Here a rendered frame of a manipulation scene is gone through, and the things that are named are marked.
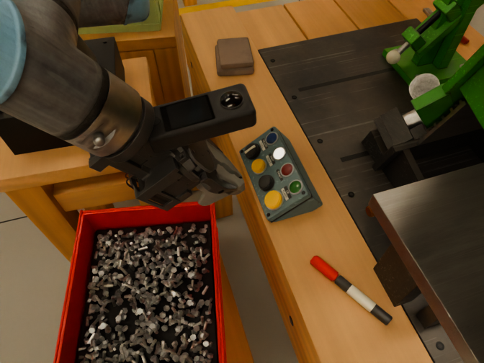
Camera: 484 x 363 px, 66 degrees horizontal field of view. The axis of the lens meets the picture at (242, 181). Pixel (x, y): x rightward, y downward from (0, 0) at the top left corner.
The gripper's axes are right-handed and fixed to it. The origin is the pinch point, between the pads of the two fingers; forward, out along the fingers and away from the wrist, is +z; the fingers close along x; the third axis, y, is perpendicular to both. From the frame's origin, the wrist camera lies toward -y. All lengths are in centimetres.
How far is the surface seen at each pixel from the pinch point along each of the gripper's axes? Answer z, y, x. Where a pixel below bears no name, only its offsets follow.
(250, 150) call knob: 8.1, -0.4, -10.1
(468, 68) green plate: 1.9, -30.0, 3.4
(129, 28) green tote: 12, 19, -75
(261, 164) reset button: 8.2, -1.1, -6.4
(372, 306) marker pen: 14.0, -5.3, 19.4
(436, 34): 27, -39, -22
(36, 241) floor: 45, 113, -65
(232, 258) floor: 87, 50, -32
